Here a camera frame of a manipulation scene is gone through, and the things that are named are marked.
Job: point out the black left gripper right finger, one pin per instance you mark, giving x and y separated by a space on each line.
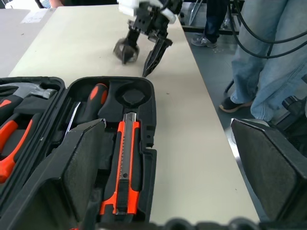
271 167

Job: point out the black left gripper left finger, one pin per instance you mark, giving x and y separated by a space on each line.
72 172

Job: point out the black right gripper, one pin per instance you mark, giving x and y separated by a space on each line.
148 22

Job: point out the black electrical tape roll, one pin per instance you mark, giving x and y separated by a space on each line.
118 49

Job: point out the orange black utility knife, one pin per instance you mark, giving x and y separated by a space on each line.
124 153

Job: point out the black tool case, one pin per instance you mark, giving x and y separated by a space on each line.
144 115

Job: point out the person in dark jeans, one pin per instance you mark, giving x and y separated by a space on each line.
212 24

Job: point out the person in light blue jeans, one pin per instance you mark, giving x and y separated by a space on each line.
268 79

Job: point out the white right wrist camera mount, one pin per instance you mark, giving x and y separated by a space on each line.
127 6

